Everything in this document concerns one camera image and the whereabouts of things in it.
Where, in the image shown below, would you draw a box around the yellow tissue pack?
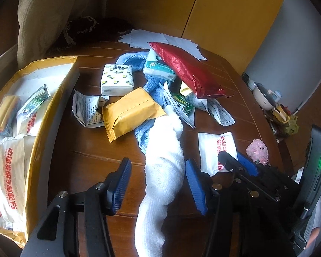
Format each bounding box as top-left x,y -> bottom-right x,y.
102,87 -> 166,143

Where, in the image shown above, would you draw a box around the white red-text packet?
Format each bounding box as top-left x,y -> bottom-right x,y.
198,132 -> 238,176

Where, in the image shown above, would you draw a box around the pink plush toy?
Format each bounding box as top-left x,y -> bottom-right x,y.
246,139 -> 269,166

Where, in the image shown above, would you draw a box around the blue towel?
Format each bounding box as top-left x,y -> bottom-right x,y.
116,52 -> 167,154

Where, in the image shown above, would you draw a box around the yellow cardboard box tray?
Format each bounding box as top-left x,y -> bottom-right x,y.
0,56 -> 79,248

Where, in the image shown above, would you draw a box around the white lemon print tissue pack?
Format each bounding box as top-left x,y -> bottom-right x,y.
100,64 -> 134,97

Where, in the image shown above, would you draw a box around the red foil snack bag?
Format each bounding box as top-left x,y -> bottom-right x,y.
149,42 -> 227,99

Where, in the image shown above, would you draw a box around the green white sachet in box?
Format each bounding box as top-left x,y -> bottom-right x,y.
16,84 -> 51,123

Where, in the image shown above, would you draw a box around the large white red-text bag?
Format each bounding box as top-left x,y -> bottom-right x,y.
0,135 -> 35,232

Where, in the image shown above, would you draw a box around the toys pile on floor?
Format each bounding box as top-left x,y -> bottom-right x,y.
242,73 -> 299,138

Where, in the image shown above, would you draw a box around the yellow wooden cabinet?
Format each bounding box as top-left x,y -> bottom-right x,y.
107,0 -> 284,74

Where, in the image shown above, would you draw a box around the teal white tissue pack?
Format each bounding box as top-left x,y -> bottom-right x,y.
143,49 -> 177,82

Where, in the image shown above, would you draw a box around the green white packet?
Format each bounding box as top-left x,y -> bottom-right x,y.
163,82 -> 235,128

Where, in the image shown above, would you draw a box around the white printed packet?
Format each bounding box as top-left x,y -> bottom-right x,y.
72,89 -> 109,128

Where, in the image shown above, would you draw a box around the white fluffy towel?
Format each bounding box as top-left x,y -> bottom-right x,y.
134,105 -> 184,256

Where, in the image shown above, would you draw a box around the olive curtain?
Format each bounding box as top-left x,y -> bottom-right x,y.
16,0 -> 107,68

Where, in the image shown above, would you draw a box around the small yellow pack in box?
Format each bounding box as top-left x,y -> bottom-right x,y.
0,95 -> 21,137

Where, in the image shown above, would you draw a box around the white paper sheets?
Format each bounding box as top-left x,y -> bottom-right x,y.
118,29 -> 207,60

